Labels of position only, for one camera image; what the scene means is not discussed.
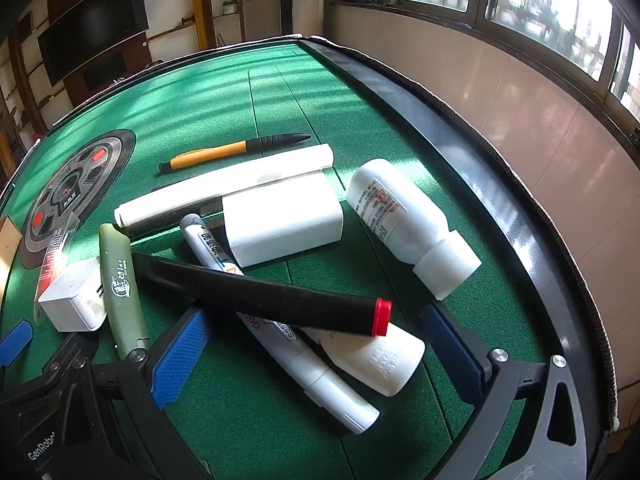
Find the red and white glue tube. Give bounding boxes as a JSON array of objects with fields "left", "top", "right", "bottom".
[{"left": 36, "top": 212, "right": 81, "bottom": 294}]

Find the barred window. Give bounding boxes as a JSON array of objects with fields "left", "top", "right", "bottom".
[{"left": 350, "top": 0, "right": 640, "bottom": 113}]

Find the cardboard box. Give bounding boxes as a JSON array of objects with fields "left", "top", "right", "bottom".
[{"left": 0, "top": 217, "right": 24, "bottom": 307}]

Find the large white ribbed-cap bottle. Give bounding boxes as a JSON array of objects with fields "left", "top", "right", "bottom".
[{"left": 346, "top": 158, "right": 483, "bottom": 301}]

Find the small white squeeze bottle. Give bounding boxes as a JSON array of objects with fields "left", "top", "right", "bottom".
[{"left": 305, "top": 322, "right": 426, "bottom": 397}]

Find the green lighter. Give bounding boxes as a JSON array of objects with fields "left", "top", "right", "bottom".
[{"left": 98, "top": 223, "right": 151, "bottom": 361}]

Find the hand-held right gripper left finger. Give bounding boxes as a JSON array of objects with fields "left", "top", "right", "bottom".
[{"left": 116, "top": 306, "right": 216, "bottom": 480}]

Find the white rectangular box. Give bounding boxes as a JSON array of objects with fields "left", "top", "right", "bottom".
[{"left": 221, "top": 172, "right": 345, "bottom": 269}]

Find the white charger plug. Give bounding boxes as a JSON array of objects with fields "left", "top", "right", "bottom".
[{"left": 37, "top": 257, "right": 111, "bottom": 334}]

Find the white marker pen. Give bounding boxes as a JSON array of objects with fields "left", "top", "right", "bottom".
[{"left": 180, "top": 213, "right": 381, "bottom": 435}]

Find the orange and black pen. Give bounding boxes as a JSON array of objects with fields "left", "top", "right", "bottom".
[{"left": 159, "top": 132, "right": 312, "bottom": 174}]

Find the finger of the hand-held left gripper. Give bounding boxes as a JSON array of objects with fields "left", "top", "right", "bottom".
[{"left": 0, "top": 321, "right": 100, "bottom": 400}]

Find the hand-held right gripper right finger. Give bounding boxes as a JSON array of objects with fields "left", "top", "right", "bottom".
[{"left": 420, "top": 302, "right": 590, "bottom": 480}]

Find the yellow wooden frame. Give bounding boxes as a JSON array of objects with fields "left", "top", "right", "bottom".
[{"left": 192, "top": 0, "right": 212, "bottom": 52}]

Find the black marker with red cap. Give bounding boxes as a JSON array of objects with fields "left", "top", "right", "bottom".
[{"left": 131, "top": 251, "right": 392, "bottom": 337}]

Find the black wall television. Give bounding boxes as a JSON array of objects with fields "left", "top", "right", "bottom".
[{"left": 37, "top": 0, "right": 150, "bottom": 89}]

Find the round table control panel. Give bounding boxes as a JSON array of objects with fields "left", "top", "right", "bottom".
[{"left": 20, "top": 129, "right": 137, "bottom": 272}]

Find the white rolled paper tube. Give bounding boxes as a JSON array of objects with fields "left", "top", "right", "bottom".
[{"left": 114, "top": 143, "right": 334, "bottom": 229}]

